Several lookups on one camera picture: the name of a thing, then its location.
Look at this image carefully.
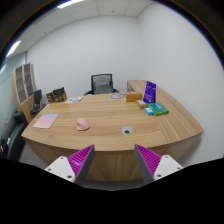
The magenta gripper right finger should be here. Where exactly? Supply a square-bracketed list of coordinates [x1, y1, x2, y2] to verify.
[134, 144, 182, 184]

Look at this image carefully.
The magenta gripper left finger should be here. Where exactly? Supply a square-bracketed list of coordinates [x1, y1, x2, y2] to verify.
[46, 145, 95, 185]

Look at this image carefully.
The pink computer mouse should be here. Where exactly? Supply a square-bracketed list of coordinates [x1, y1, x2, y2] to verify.
[76, 118, 90, 131]

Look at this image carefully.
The pink mouse pad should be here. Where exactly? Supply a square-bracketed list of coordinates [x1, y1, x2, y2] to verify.
[33, 113, 59, 129]

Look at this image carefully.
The wooden office desk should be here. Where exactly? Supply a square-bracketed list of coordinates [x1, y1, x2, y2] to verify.
[22, 88, 203, 182]

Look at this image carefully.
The small blue box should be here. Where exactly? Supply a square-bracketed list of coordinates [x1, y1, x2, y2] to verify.
[144, 108, 154, 115]

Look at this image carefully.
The green flat box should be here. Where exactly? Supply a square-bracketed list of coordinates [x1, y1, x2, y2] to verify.
[148, 103, 169, 116]

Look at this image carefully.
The small tan box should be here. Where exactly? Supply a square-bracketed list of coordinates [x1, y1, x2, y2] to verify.
[135, 100, 147, 109]

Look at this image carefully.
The black side chair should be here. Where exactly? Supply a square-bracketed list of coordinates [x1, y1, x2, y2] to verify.
[0, 112, 28, 161]

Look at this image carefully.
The purple standing card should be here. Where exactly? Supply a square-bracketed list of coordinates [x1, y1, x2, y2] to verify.
[143, 81, 156, 103]

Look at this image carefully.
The colourful booklet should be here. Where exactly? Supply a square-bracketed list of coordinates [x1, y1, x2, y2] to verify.
[65, 96, 83, 103]

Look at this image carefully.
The orange wooden box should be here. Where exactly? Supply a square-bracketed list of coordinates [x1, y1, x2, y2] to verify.
[126, 92, 142, 102]

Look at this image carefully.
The dark desk organizer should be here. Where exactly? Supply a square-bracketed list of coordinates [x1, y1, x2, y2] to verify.
[46, 87, 67, 103]

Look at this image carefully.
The black computer monitor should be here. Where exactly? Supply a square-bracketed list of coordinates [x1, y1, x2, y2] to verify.
[34, 89, 42, 106]

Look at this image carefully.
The black mesh office chair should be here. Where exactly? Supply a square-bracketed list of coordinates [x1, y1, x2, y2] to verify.
[86, 74, 118, 95]

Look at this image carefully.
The wooden bookshelf cabinet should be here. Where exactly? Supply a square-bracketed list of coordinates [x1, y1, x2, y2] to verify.
[11, 63, 36, 113]

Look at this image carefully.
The silver desk cable grommet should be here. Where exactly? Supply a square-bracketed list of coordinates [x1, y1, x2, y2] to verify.
[121, 126, 133, 135]

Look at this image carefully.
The coiled white cable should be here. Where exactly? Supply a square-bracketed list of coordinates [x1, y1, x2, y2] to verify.
[109, 92, 127, 101]

